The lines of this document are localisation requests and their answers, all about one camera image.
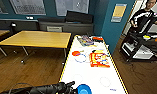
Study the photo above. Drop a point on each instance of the dark sofa cushion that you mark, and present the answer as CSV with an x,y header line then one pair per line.
x,y
79,16

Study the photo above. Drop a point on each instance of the person in black jacket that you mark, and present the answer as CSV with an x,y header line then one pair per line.
x,y
144,18

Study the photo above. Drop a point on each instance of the white box on cart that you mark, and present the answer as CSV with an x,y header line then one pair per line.
x,y
142,51

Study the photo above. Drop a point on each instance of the small blue white label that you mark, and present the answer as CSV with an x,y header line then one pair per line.
x,y
113,89

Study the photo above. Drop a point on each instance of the clear plastic bowl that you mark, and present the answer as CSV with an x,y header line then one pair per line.
x,y
105,81

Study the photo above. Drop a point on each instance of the black wheeled cart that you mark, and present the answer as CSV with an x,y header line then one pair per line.
x,y
140,47

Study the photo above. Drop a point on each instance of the dark long sofa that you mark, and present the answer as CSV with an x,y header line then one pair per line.
x,y
27,24

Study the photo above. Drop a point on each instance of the yellow wall notice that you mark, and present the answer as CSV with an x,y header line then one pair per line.
x,y
118,13

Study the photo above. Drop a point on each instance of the yellow object on cart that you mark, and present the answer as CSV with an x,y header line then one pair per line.
x,y
146,37

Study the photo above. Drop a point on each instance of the red bowl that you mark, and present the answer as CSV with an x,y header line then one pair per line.
x,y
98,39

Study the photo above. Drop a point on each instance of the grey tray container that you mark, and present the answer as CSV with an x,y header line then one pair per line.
x,y
85,40

